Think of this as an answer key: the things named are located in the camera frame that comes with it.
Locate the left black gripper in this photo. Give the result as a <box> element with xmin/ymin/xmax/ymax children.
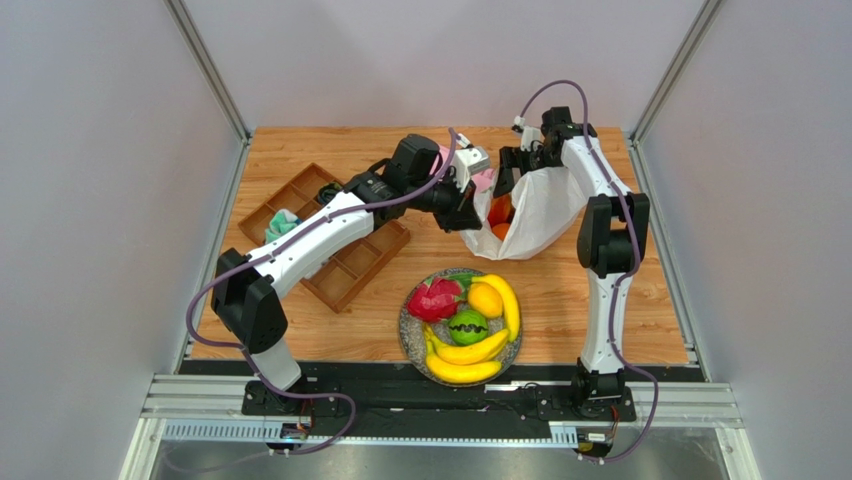
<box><xmin>407</xmin><ymin>170</ymin><xmax>483</xmax><ymax>236</ymax></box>

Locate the white plastic bag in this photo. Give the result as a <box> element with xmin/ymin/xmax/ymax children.
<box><xmin>460</xmin><ymin>167</ymin><xmax>586</xmax><ymax>261</ymax></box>

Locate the red fake dragon fruit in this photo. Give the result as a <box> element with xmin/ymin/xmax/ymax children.
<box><xmin>405</xmin><ymin>272</ymin><xmax>473</xmax><ymax>323</ymax></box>

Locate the yellow fake lemon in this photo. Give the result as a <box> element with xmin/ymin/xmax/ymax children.
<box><xmin>467</xmin><ymin>283</ymin><xmax>503</xmax><ymax>319</ymax></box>

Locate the green fake melon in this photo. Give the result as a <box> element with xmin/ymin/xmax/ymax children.
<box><xmin>447</xmin><ymin>310</ymin><xmax>489</xmax><ymax>346</ymax></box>

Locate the single yellow fake banana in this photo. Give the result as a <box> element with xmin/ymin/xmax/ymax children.
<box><xmin>472</xmin><ymin>274</ymin><xmax>521</xmax><ymax>343</ymax></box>

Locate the yellow fake banana bunch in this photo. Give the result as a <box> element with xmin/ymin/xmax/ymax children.
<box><xmin>422</xmin><ymin>326</ymin><xmax>509</xmax><ymax>385</ymax></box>

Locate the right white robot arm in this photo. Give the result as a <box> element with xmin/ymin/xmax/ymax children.
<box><xmin>495</xmin><ymin>106</ymin><xmax>651</xmax><ymax>406</ymax></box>

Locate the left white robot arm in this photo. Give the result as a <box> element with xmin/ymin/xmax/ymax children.
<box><xmin>211</xmin><ymin>133</ymin><xmax>490</xmax><ymax>393</ymax></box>

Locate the orange fake orange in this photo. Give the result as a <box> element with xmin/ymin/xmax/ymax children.
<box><xmin>487</xmin><ymin>194</ymin><xmax>514</xmax><ymax>227</ymax></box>

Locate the pink folded cloth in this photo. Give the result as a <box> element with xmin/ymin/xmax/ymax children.
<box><xmin>446</xmin><ymin>165</ymin><xmax>496</xmax><ymax>193</ymax></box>

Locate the speckled round plate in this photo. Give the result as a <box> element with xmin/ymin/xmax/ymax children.
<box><xmin>399</xmin><ymin>268</ymin><xmax>522</xmax><ymax>387</ymax></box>

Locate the brown wooden divided tray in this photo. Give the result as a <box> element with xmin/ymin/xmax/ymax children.
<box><xmin>238</xmin><ymin>163</ymin><xmax>411</xmax><ymax>313</ymax></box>

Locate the white teal rolled sock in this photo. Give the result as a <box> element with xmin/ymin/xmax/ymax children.
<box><xmin>264</xmin><ymin>209</ymin><xmax>302</xmax><ymax>244</ymax></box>

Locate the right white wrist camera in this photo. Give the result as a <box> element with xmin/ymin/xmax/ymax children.
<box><xmin>511</xmin><ymin>116</ymin><xmax>542</xmax><ymax>152</ymax></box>

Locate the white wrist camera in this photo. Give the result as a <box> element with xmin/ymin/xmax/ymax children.
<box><xmin>511</xmin><ymin>116</ymin><xmax>542</xmax><ymax>152</ymax></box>
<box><xmin>451</xmin><ymin>133</ymin><xmax>491</xmax><ymax>190</ymax></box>

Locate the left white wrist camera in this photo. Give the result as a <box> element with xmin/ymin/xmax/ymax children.
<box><xmin>451</xmin><ymin>133</ymin><xmax>491</xmax><ymax>190</ymax></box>

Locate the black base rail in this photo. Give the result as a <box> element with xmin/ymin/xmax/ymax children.
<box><xmin>178</xmin><ymin>360</ymin><xmax>637</xmax><ymax>439</ymax></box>

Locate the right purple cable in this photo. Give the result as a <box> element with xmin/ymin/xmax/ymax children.
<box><xmin>517</xmin><ymin>79</ymin><xmax>662</xmax><ymax>465</ymax></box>

